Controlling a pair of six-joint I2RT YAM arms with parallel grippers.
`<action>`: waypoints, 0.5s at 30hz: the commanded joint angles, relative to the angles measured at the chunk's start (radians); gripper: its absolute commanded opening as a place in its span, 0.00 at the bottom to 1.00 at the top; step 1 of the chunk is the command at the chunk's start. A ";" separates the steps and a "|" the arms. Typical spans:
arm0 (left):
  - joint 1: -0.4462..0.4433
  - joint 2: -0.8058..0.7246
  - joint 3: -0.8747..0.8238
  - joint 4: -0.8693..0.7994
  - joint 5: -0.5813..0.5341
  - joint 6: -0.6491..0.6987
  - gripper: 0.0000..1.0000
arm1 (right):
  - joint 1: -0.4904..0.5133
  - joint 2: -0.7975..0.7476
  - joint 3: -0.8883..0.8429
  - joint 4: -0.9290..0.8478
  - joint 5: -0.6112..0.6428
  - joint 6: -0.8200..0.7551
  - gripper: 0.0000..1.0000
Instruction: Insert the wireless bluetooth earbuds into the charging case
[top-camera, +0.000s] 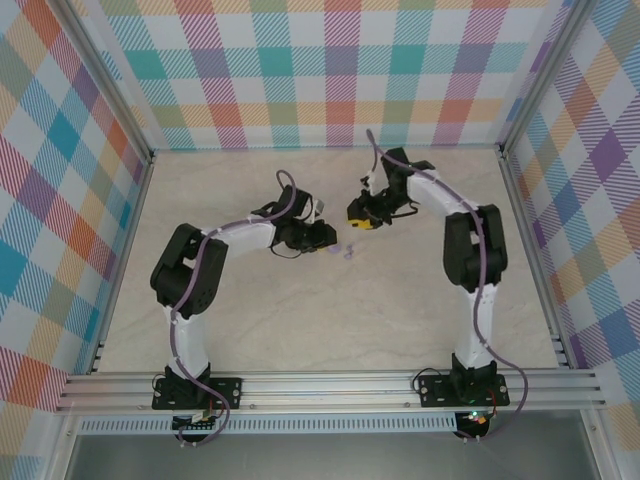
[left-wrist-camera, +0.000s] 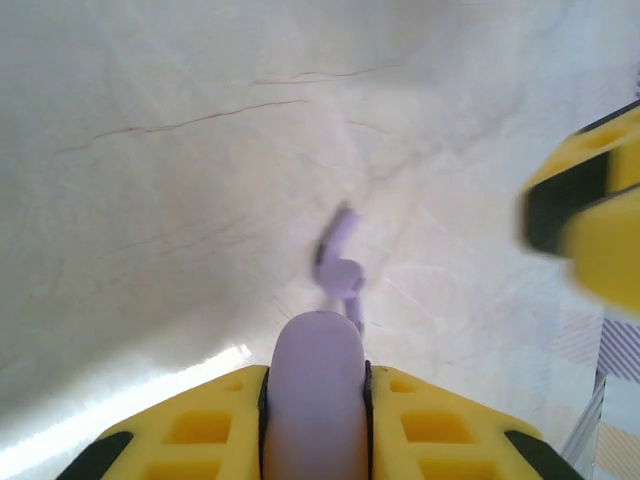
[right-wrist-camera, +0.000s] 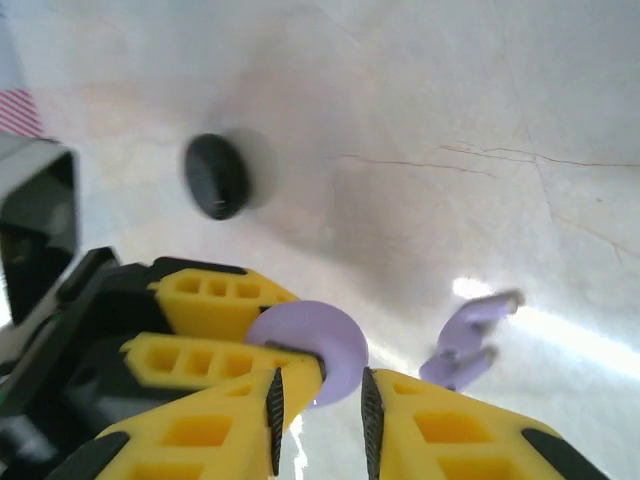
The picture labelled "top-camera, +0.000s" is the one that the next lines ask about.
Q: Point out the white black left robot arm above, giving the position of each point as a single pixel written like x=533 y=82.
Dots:
x=190 y=345

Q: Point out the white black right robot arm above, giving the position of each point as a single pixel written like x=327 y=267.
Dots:
x=475 y=250

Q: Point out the grey metal shelf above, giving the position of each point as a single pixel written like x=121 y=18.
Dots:
x=325 y=457

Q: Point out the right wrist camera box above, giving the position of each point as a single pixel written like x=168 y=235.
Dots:
x=369 y=181

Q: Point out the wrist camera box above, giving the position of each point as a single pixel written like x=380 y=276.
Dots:
x=317 y=207
x=369 y=181

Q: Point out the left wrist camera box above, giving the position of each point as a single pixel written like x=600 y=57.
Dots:
x=317 y=207

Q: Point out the aluminium table edge rail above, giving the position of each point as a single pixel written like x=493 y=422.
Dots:
x=524 y=225
x=132 y=225

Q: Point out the aluminium frame post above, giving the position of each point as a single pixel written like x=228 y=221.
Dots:
x=534 y=85
x=112 y=85

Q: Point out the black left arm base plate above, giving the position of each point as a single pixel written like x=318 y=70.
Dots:
x=225 y=390

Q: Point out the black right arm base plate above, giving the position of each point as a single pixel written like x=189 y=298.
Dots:
x=435 y=395

